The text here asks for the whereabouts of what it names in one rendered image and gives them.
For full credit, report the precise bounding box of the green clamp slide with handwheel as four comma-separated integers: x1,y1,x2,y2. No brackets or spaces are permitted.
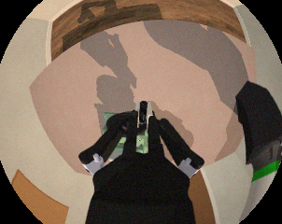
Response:
103,101,148,161

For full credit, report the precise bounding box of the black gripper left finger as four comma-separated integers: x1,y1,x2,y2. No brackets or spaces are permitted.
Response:
78,101,140,180

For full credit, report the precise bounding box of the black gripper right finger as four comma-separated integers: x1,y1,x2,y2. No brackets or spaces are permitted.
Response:
147,102,204,182

